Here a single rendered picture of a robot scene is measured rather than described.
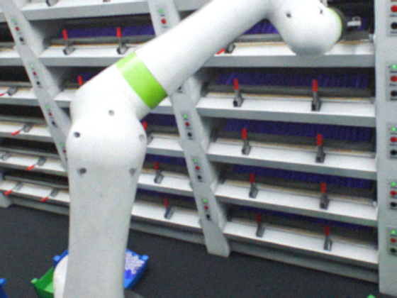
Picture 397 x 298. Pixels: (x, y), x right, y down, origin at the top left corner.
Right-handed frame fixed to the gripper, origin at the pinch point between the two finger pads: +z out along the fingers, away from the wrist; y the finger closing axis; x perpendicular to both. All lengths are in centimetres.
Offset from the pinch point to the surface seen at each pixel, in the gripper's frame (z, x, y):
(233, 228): 13, 81, 47
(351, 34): -0.3, 3.7, -1.7
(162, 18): -7, -4, 57
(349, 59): -3.2, 10.2, -1.7
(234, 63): -2.4, 11.5, 34.3
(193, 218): 14, 80, 67
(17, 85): 3, 23, 148
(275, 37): -0.3, 4.1, 20.8
